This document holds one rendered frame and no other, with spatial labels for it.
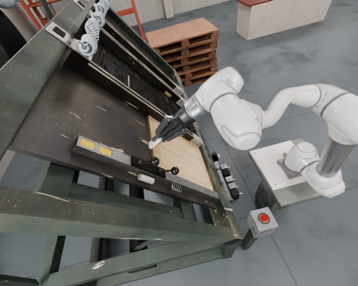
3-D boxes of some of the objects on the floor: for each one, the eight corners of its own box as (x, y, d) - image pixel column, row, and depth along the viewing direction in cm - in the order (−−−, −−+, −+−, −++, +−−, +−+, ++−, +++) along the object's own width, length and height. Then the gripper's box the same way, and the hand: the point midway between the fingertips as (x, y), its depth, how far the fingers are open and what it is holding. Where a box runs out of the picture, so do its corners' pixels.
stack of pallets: (205, 60, 431) (203, 16, 361) (219, 78, 373) (219, 29, 303) (154, 74, 429) (142, 32, 359) (159, 94, 371) (146, 49, 300)
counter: (324, 19, 467) (340, -19, 408) (245, 40, 464) (249, 5, 406) (306, 13, 512) (317, -22, 454) (234, 32, 510) (236, -1, 452)
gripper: (198, 114, 74) (159, 145, 84) (177, 97, 65) (137, 133, 75) (203, 126, 69) (161, 158, 79) (181, 109, 61) (137, 146, 70)
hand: (154, 141), depth 76 cm, fingers closed
